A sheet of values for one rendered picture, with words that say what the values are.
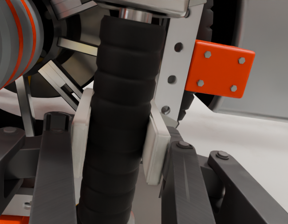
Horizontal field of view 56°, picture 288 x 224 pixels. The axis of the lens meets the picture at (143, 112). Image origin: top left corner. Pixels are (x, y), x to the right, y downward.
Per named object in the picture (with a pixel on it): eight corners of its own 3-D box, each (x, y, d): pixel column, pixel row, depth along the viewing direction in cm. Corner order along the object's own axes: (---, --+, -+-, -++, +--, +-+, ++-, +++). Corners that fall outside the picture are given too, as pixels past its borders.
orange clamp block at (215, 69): (172, 79, 45) (222, 87, 46) (184, 91, 38) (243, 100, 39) (182, 36, 43) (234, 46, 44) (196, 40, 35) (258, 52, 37)
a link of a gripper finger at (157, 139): (156, 133, 13) (171, 135, 13) (143, 95, 20) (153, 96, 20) (146, 185, 14) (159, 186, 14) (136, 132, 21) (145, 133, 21)
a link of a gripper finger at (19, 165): (62, 185, 12) (-12, 179, 11) (76, 137, 16) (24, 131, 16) (65, 154, 11) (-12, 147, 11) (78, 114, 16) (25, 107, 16)
